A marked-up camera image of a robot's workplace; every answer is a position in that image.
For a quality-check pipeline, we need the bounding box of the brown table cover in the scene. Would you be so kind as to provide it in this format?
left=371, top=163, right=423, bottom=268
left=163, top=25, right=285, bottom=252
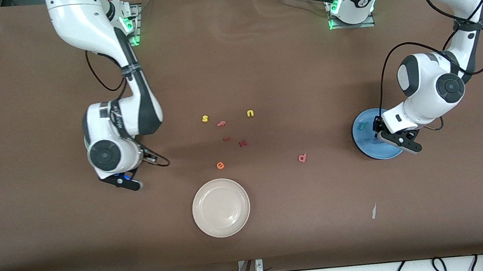
left=0, top=0, right=483, bottom=271

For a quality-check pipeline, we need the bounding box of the silver metal bracket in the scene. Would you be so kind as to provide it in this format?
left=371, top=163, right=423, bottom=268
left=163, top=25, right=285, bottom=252
left=237, top=258, right=265, bottom=271

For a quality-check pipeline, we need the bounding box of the blue plate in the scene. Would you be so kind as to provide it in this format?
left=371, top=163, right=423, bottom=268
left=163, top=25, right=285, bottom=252
left=350, top=106, right=406, bottom=163

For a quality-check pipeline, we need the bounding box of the beige plate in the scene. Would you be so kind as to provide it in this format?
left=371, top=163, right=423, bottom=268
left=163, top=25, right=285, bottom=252
left=189, top=176, right=254, bottom=241

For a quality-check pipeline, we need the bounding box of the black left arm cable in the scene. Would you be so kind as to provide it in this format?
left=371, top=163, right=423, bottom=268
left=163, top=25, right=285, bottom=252
left=366, top=0, right=483, bottom=137

